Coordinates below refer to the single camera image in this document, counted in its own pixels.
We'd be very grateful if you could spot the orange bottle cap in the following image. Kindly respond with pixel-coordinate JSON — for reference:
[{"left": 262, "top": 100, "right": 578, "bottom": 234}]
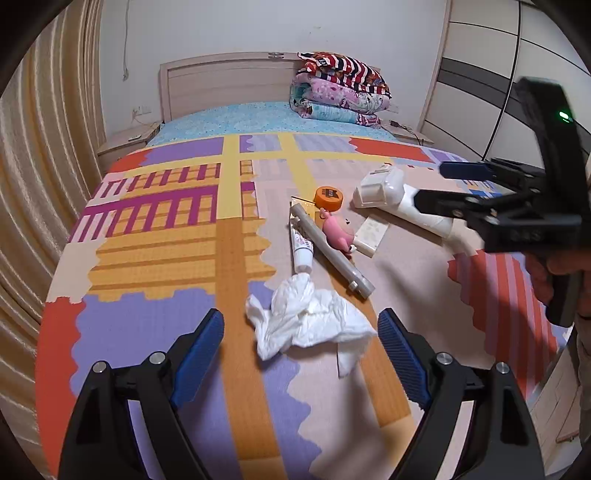
[{"left": 314, "top": 186, "right": 345, "bottom": 210}]

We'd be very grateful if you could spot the black charger with cable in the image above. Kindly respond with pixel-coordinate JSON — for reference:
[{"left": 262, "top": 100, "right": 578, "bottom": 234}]
[{"left": 389, "top": 119, "right": 423, "bottom": 145}]

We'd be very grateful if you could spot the grey plastic tube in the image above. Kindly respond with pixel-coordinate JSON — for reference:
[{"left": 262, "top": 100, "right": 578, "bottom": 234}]
[{"left": 289, "top": 203, "right": 376, "bottom": 301}]

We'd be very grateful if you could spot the white wall cable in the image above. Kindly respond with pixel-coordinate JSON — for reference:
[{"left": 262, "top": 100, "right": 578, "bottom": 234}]
[{"left": 121, "top": 18, "right": 131, "bottom": 83}]

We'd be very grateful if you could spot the white tissue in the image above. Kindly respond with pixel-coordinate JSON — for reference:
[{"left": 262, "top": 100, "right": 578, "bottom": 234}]
[{"left": 246, "top": 272, "right": 378, "bottom": 379}]

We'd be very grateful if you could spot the blue floral bed sheet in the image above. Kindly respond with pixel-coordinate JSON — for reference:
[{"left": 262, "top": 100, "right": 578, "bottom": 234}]
[{"left": 147, "top": 102, "right": 398, "bottom": 147}]

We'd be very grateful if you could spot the wooden headboard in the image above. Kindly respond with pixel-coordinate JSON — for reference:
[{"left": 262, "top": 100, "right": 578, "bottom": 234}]
[{"left": 159, "top": 52, "right": 305, "bottom": 123}]

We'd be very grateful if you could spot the white wardrobe with dark stripes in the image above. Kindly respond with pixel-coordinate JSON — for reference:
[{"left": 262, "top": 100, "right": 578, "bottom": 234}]
[{"left": 416, "top": 0, "right": 591, "bottom": 167}]

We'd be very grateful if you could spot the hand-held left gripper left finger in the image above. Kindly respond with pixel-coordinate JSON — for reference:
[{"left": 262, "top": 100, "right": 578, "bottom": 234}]
[{"left": 58, "top": 308, "right": 225, "bottom": 480}]

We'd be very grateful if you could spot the pink toy figure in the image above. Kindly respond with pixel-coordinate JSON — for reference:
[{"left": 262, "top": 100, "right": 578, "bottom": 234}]
[{"left": 320, "top": 209, "right": 357, "bottom": 256}]

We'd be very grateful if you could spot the striped folded blanket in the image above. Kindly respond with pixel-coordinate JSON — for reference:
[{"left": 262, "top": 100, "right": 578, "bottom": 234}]
[{"left": 295, "top": 52, "right": 393, "bottom": 99}]

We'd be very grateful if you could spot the white toothpaste tube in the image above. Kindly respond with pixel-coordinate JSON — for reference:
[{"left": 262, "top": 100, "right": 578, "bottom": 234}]
[{"left": 288, "top": 222, "right": 315, "bottom": 274}]

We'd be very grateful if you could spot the wooden nightstand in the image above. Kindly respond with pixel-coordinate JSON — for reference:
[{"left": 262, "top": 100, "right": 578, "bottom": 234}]
[
  {"left": 97, "top": 122, "right": 162, "bottom": 172},
  {"left": 381, "top": 121, "right": 435, "bottom": 147}
]

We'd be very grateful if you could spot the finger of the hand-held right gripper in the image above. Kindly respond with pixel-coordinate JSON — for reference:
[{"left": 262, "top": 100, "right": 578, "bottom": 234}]
[
  {"left": 438, "top": 158, "right": 543, "bottom": 192},
  {"left": 414, "top": 189, "right": 509, "bottom": 220}
]

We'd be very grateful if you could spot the person's right hand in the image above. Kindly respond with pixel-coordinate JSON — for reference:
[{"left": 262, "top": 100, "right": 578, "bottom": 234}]
[{"left": 525, "top": 252, "right": 554, "bottom": 305}]

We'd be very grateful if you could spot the white electric shaver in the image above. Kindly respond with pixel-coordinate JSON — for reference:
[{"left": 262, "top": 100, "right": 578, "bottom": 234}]
[{"left": 352, "top": 165, "right": 476, "bottom": 254}]

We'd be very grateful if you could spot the wooden shelf unit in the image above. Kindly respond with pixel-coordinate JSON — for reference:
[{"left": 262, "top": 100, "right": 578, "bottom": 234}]
[{"left": 530, "top": 342, "right": 583, "bottom": 446}]

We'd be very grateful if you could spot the colourful patterned mat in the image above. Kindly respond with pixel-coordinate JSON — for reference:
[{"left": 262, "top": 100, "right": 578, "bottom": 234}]
[{"left": 34, "top": 131, "right": 573, "bottom": 480}]

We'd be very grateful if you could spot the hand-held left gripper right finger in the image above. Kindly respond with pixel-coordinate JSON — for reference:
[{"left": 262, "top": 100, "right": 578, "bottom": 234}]
[{"left": 378, "top": 308, "right": 546, "bottom": 480}]

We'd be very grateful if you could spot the light blue folded blanket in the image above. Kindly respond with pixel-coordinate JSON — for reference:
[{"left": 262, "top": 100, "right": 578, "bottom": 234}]
[{"left": 305, "top": 104, "right": 383, "bottom": 128}]

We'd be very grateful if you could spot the beige curtain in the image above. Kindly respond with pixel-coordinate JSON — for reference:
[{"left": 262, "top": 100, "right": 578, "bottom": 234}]
[{"left": 0, "top": 0, "right": 107, "bottom": 462}]

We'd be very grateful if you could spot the pink floral folded blanket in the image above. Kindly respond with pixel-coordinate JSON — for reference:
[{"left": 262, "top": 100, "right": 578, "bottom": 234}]
[{"left": 290, "top": 74, "right": 391, "bottom": 116}]

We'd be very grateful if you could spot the small white packet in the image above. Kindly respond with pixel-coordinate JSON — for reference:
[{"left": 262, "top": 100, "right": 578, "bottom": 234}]
[{"left": 355, "top": 216, "right": 389, "bottom": 257}]

